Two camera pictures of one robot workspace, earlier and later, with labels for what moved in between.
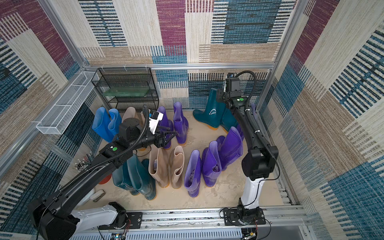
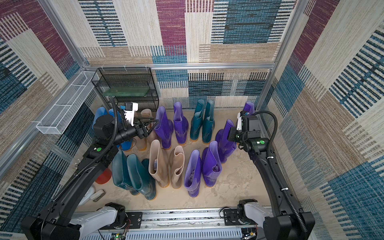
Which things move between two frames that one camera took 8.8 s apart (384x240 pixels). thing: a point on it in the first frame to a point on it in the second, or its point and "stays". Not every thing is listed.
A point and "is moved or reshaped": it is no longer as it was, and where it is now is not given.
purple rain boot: (211, 165) is moved or reshaped
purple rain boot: (165, 121) stays
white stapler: (97, 195) stays
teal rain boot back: (212, 116) to (197, 121)
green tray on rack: (139, 91) stays
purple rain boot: (230, 146) is moved or reshaped
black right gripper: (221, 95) to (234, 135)
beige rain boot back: (159, 166) stays
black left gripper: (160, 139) to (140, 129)
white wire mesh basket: (62, 114) stays
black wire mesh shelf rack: (125, 87) stays
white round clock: (87, 197) stays
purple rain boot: (192, 174) stays
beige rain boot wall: (177, 162) stays
